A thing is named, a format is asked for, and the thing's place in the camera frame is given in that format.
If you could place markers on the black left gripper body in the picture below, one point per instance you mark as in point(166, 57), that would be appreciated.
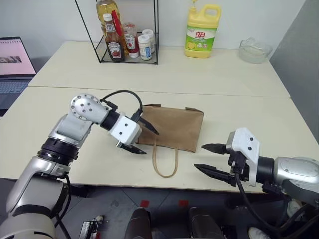
point(138, 119)

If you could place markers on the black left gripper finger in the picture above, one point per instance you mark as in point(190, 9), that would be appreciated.
point(132, 148)
point(149, 126)

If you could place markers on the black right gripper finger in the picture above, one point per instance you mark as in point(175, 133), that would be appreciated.
point(216, 148)
point(216, 173)

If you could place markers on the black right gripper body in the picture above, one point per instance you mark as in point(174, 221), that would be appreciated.
point(240, 163)

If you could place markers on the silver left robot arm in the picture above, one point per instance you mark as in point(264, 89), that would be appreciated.
point(72, 124)

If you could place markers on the brown paper bag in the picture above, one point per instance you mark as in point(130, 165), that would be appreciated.
point(174, 127)

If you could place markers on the dark rounded shape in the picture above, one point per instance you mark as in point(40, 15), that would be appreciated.
point(203, 224)
point(139, 224)

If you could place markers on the white shoe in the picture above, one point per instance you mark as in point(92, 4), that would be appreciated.
point(259, 234)
point(294, 207)

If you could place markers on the white seasoning jar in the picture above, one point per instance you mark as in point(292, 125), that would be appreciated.
point(145, 47)
point(150, 37)

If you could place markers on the glass ketchup bottle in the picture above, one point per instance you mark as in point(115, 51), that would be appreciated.
point(115, 47)

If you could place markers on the red squeeze ketchup bottle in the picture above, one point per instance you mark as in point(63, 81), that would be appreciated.
point(130, 39)

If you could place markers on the red and black floor tool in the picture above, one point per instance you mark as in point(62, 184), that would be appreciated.
point(92, 227)

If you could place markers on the yellow dish soap bottle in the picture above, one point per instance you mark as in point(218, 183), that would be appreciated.
point(200, 37)

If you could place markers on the clear glass bowl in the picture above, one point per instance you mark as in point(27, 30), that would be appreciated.
point(255, 51)

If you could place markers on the yellow cooking oil bottle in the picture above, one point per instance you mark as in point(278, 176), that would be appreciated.
point(107, 7)

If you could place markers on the open laptop computer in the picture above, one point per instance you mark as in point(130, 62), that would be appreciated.
point(15, 57)

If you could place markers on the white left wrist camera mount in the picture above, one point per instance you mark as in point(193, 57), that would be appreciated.
point(124, 129)

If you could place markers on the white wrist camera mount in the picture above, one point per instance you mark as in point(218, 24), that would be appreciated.
point(124, 129)
point(245, 144)

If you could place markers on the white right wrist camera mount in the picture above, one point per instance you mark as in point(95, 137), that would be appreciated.
point(245, 144)

